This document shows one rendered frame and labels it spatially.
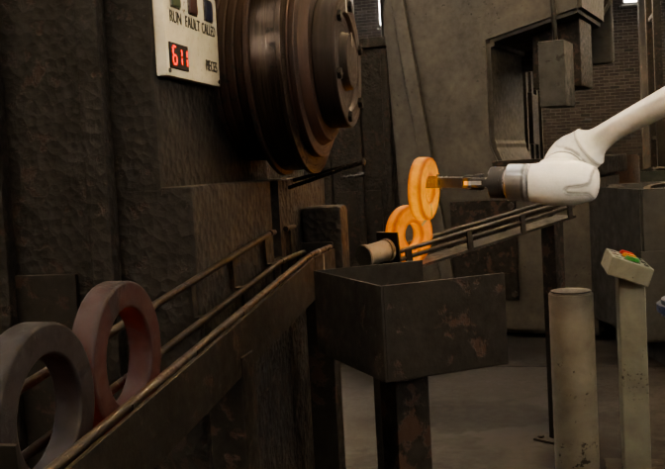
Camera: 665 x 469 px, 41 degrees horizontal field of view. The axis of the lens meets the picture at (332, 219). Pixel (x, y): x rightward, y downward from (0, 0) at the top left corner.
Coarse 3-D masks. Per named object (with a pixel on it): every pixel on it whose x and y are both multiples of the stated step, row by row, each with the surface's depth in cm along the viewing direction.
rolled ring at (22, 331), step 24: (0, 336) 88; (24, 336) 87; (48, 336) 91; (72, 336) 96; (0, 360) 85; (24, 360) 86; (48, 360) 95; (72, 360) 95; (0, 384) 83; (72, 384) 97; (0, 408) 83; (72, 408) 97; (0, 432) 82; (72, 432) 96; (48, 456) 94
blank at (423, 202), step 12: (420, 168) 216; (432, 168) 223; (408, 180) 216; (420, 180) 215; (408, 192) 216; (420, 192) 215; (432, 192) 224; (420, 204) 216; (432, 204) 223; (420, 216) 219; (432, 216) 224
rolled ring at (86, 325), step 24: (96, 288) 106; (120, 288) 107; (96, 312) 102; (120, 312) 112; (144, 312) 113; (96, 336) 101; (144, 336) 114; (96, 360) 100; (144, 360) 115; (96, 384) 100; (144, 384) 113; (96, 408) 101
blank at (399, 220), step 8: (400, 208) 233; (408, 208) 233; (392, 216) 232; (400, 216) 231; (408, 216) 233; (392, 224) 230; (400, 224) 231; (408, 224) 233; (416, 224) 236; (424, 224) 237; (392, 232) 230; (400, 232) 231; (416, 232) 238; (424, 232) 237; (400, 240) 231; (416, 240) 238; (424, 240) 237; (400, 248) 231; (424, 248) 237; (424, 256) 237
